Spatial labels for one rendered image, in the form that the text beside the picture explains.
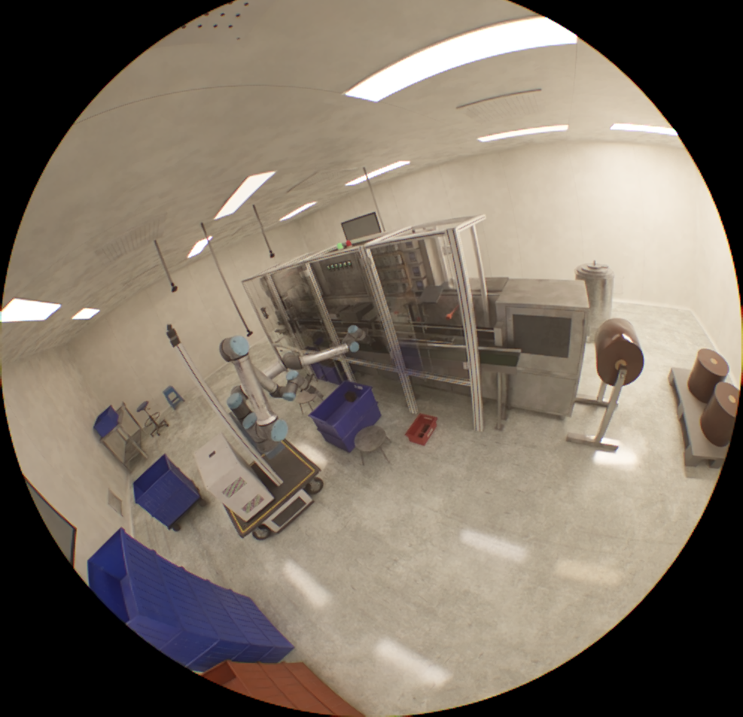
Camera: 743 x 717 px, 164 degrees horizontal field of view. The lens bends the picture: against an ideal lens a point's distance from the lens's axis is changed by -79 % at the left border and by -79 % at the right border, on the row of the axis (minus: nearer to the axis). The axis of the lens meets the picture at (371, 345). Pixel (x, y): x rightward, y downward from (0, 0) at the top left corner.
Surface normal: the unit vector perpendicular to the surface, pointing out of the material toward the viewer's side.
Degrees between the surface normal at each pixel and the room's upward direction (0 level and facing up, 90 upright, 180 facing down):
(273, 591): 0
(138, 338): 90
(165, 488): 90
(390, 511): 0
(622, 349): 90
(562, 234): 90
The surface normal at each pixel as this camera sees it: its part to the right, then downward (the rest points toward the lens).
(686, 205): -0.61, 0.53
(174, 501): 0.77, 0.07
